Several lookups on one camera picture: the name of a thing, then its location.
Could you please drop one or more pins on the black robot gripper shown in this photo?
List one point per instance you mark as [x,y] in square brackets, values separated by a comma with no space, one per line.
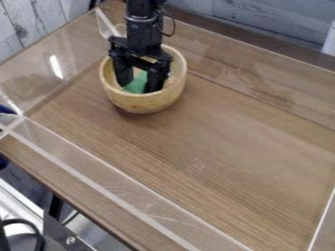
[139,50]

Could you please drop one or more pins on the green rectangular block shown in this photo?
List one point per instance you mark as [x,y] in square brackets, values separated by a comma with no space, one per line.
[136,86]

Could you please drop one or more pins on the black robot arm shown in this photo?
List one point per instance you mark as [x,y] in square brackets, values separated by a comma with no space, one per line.
[144,8]

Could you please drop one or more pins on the brown wooden bowl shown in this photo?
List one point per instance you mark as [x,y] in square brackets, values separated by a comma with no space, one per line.
[146,103]

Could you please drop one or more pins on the clear acrylic corner bracket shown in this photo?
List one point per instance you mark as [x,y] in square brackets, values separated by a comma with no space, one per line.
[107,28]

